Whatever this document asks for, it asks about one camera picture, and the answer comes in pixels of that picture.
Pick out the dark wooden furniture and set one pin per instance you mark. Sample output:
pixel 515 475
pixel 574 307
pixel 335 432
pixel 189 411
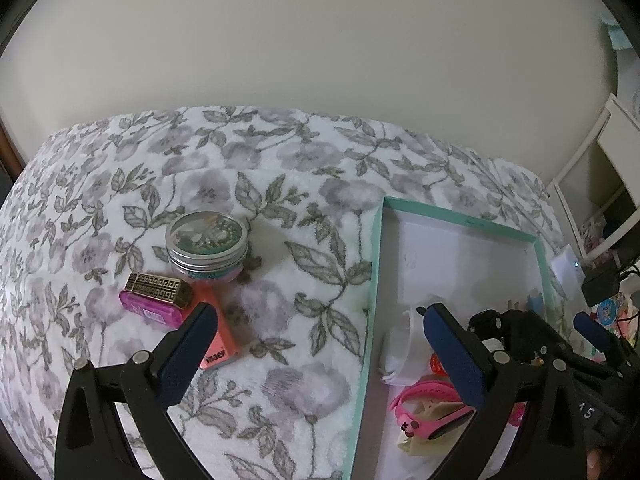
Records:
pixel 7 170

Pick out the colourful round item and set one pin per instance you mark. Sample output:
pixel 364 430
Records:
pixel 611 310

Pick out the black power adapter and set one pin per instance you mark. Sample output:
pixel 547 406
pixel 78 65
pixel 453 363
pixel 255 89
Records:
pixel 602 285

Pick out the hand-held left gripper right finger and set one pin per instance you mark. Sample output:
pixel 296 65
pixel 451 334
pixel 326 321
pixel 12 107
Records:
pixel 452 355

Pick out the small red item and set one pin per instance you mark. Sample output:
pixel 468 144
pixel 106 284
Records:
pixel 439 366

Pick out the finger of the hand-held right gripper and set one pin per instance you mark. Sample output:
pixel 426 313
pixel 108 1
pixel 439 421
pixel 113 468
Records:
pixel 520 325
pixel 595 332

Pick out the teal cardboard box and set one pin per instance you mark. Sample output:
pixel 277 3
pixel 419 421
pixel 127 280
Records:
pixel 450 260

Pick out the floral printed blanket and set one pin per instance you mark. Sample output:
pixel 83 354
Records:
pixel 300 360

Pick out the white smartwatch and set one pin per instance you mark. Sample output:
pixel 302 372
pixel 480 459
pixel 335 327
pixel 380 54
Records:
pixel 405 355

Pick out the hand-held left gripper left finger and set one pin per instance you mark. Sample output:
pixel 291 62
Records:
pixel 185 355

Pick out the orange red small box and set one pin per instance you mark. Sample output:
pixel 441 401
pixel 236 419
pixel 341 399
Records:
pixel 220 350

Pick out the pink smartwatch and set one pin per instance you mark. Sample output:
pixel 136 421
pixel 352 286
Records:
pixel 430 422

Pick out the small light blue item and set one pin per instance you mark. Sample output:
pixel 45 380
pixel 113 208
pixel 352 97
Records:
pixel 536 302

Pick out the round metal tin jar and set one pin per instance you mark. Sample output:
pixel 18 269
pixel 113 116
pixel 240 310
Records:
pixel 207 235

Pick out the cream plastic item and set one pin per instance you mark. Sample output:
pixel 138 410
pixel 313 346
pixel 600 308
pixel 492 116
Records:
pixel 425 447

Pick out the white power bank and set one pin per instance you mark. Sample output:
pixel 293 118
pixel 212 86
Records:
pixel 567 267

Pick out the white shelf unit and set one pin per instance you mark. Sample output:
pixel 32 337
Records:
pixel 620 130

